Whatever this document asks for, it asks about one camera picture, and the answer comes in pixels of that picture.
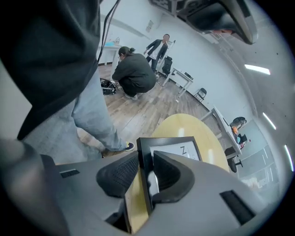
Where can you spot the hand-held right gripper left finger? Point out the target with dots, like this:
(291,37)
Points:
(92,196)

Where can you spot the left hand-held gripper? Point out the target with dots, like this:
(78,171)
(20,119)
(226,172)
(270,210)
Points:
(170,5)

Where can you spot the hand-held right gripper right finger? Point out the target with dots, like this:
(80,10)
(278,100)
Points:
(202,198)

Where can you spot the framed picture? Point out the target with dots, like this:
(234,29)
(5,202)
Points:
(144,161)

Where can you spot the black office chair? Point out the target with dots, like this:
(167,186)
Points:
(230,154)
(167,64)

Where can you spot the group of ceiling strip lights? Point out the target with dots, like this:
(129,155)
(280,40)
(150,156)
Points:
(255,69)

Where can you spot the person's left shoe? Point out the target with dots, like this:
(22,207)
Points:
(129,146)

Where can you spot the flat black device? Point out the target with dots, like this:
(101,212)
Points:
(187,74)

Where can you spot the red label bottle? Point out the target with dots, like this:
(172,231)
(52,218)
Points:
(242,144)

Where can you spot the blue item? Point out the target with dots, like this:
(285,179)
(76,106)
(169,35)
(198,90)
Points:
(239,139)

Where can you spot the small white desk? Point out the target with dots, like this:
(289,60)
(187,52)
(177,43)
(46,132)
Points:
(182,77)

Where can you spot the yellow round table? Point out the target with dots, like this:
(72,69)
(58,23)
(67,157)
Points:
(184,126)

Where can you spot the frosted glass partition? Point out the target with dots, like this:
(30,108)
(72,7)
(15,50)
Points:
(258,147)

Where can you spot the orange item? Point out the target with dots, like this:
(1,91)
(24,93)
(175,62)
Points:
(234,130)

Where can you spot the black folding chair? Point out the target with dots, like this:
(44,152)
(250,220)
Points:
(202,92)

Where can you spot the large white desk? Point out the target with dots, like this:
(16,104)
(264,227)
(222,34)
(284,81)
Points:
(224,124)

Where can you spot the grey machine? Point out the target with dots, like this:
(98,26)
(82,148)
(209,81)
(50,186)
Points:
(238,121)

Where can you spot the person's grey jeans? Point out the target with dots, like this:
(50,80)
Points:
(92,110)

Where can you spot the black equipment case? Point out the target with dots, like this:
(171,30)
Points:
(108,87)

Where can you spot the light blue cloth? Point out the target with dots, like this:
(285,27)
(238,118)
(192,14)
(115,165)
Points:
(110,43)

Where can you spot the person's black t-shirt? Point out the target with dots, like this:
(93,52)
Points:
(46,57)

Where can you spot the wall notice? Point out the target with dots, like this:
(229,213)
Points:
(149,26)

